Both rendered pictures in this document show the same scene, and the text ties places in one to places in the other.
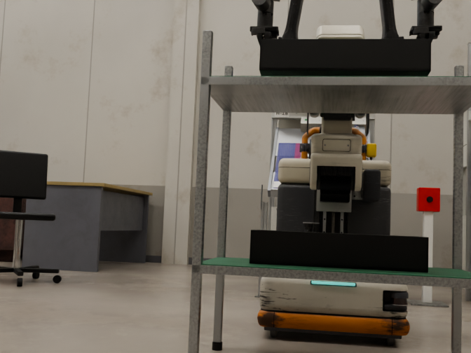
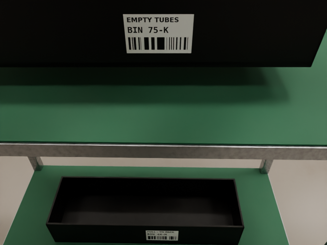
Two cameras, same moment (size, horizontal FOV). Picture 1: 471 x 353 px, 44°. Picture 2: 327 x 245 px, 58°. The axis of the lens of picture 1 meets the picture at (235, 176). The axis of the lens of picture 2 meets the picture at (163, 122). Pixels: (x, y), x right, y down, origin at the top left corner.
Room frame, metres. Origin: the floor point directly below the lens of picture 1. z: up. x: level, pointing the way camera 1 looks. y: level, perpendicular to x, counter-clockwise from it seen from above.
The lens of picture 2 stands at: (2.52, -0.37, 1.25)
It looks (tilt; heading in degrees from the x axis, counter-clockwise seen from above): 42 degrees down; 172
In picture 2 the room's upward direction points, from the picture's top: straight up
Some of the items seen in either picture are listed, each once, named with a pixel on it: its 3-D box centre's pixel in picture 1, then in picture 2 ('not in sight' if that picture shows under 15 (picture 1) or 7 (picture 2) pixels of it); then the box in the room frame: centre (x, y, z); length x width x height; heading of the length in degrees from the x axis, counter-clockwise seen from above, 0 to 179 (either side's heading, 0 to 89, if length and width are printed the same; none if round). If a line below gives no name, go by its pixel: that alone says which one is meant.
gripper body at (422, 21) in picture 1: (425, 24); not in sight; (2.01, -0.64, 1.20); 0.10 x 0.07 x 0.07; 82
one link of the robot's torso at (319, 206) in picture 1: (348, 184); not in sight; (2.64, -0.51, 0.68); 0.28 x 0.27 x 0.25; 82
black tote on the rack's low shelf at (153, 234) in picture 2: (336, 249); (147, 209); (2.01, -0.35, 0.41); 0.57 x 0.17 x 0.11; 81
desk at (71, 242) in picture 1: (92, 225); not in sight; (6.14, 1.46, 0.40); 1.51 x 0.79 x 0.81; 171
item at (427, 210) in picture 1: (427, 245); not in sight; (4.00, -1.32, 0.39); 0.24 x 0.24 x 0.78; 81
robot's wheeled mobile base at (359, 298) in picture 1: (331, 296); not in sight; (2.81, -0.47, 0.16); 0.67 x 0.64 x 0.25; 172
